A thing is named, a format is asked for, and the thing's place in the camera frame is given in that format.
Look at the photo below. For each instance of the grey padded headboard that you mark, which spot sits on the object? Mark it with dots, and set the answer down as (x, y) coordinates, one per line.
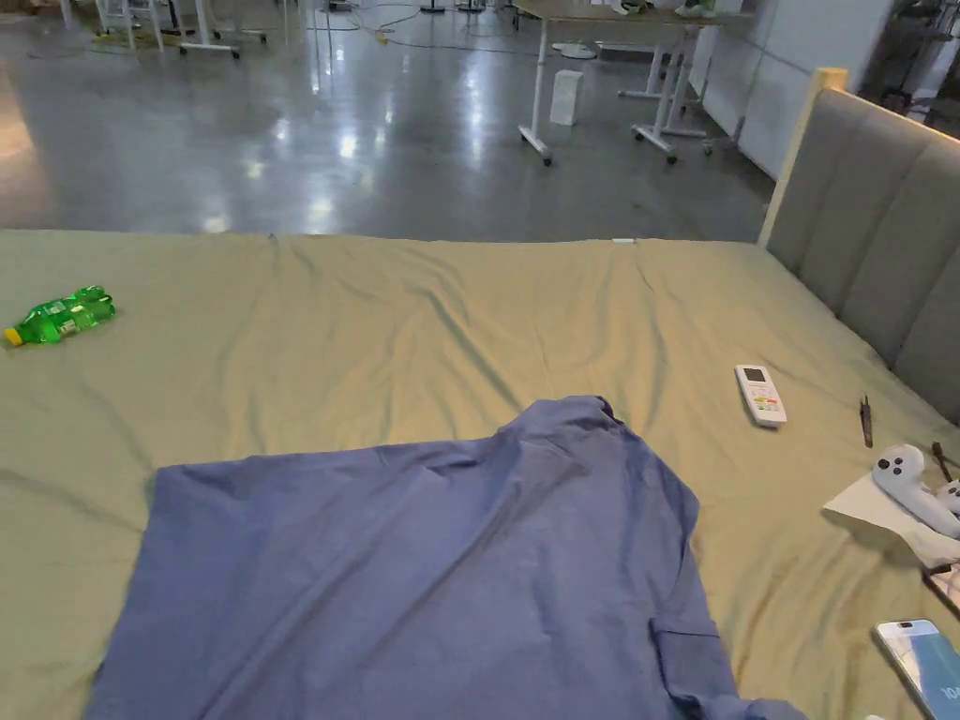
(862, 217)

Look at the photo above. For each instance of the small black tool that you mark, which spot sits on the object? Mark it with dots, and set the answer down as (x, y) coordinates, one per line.
(865, 421)

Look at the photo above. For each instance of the white box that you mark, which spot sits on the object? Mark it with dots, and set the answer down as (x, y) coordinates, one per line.
(566, 97)

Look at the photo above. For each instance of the white paper sheet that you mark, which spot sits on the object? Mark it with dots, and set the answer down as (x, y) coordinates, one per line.
(892, 517)

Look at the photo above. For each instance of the white hand controller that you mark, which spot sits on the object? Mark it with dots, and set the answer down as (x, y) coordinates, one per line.
(907, 484)
(951, 496)

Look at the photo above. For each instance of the bed with pale green sheet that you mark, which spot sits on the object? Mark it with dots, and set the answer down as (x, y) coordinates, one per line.
(375, 337)

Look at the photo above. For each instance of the row of tables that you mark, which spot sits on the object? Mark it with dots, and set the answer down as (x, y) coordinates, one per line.
(150, 26)

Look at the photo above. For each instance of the smartphone with blue screen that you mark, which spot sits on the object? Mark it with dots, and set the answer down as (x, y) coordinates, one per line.
(921, 660)

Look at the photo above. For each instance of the blue shirt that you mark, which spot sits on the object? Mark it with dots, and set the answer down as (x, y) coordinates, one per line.
(420, 570)

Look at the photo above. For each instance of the white remote control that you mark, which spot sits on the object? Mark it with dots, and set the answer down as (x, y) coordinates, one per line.
(761, 395)

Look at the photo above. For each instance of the green plastic bottle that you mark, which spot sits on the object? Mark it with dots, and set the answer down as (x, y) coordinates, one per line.
(64, 315)

